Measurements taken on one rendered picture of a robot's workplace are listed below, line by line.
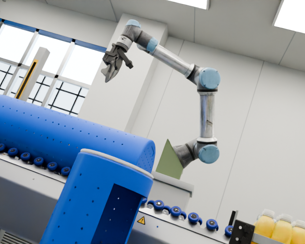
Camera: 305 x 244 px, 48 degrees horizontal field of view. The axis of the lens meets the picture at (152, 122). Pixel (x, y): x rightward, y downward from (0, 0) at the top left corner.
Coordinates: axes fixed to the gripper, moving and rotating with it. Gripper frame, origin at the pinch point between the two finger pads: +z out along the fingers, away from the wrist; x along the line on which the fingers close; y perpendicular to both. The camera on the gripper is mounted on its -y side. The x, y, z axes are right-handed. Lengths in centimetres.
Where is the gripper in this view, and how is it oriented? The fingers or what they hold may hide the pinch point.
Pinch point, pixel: (107, 80)
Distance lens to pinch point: 178.1
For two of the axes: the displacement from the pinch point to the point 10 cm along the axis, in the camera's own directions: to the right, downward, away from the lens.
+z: -4.3, 8.8, -2.1
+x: -2.1, -3.2, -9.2
